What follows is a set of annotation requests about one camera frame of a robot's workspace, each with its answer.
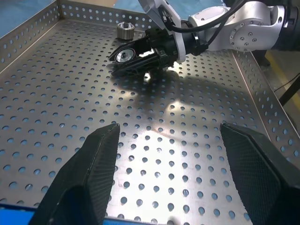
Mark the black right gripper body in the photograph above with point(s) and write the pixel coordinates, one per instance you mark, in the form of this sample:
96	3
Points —
164	44

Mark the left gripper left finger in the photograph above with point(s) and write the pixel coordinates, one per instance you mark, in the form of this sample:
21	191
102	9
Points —
89	175

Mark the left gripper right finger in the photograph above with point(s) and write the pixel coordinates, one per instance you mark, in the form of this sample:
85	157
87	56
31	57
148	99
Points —
257	175

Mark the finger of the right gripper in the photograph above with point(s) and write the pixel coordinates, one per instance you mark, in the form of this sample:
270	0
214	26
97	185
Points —
134	44
140	65

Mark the perforated metal tray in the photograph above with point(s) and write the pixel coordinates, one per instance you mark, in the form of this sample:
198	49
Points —
164	117

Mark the black stand leg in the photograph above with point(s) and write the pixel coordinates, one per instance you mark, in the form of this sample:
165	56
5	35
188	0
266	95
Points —
290	91

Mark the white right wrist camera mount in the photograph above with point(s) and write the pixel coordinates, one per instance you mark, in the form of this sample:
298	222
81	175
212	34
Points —
152	9

